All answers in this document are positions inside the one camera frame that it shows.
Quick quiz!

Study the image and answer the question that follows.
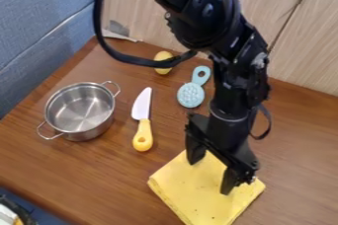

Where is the yellow toy knife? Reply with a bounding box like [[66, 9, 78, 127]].
[[130, 86, 155, 153]]

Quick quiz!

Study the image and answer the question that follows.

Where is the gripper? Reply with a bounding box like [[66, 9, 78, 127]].
[[185, 101, 261, 196]]

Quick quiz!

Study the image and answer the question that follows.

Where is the yellow cloth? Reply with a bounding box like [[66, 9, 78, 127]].
[[146, 149, 267, 225]]

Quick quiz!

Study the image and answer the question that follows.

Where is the light blue toy brush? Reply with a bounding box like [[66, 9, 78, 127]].
[[175, 65, 213, 110]]

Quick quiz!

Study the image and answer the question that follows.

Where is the yellow toy fruit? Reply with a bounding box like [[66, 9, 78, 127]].
[[151, 50, 176, 76]]

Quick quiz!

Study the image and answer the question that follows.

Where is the silver pot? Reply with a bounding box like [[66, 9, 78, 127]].
[[36, 80, 122, 143]]

